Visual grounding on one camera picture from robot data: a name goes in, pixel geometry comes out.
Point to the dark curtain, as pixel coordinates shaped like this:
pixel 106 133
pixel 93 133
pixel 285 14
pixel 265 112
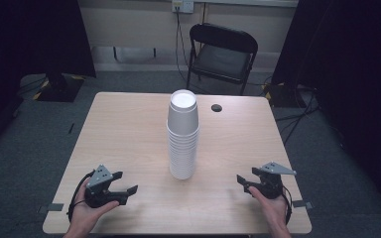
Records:
pixel 29 49
pixel 354 82

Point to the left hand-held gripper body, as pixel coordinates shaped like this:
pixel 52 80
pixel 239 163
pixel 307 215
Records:
pixel 96 178

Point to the grey wall trunking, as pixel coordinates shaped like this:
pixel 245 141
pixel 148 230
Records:
pixel 135 54

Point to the black table grommet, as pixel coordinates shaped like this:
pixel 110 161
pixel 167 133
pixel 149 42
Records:
pixel 216 108

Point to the grey tape strip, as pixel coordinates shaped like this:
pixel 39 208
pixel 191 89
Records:
pixel 302 204
pixel 51 207

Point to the black stand base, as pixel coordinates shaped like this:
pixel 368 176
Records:
pixel 282 95
pixel 59 87

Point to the person's left hand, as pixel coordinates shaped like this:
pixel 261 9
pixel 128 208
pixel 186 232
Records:
pixel 86 213

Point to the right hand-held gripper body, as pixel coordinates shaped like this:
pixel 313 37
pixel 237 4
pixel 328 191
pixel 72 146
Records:
pixel 271 183

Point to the white wall socket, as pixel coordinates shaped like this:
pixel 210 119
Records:
pixel 183 6

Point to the person's right hand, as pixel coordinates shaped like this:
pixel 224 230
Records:
pixel 273 208

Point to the black folding chair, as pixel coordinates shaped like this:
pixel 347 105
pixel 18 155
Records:
pixel 221 59

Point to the stack of white paper cups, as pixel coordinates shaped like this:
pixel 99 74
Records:
pixel 183 155

